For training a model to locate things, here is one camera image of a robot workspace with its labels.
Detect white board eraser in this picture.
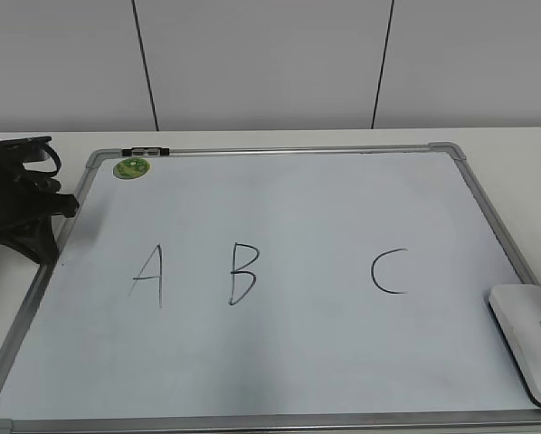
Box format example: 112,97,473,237
489,284,541,405

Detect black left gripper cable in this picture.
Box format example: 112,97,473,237
1,136,63,182

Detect green round magnet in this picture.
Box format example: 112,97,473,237
112,157,151,180

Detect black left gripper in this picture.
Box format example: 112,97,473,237
0,137,80,264

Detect black and silver hanger clip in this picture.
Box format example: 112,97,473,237
121,146,170,157

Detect white whiteboard with grey frame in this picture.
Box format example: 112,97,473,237
0,144,541,433

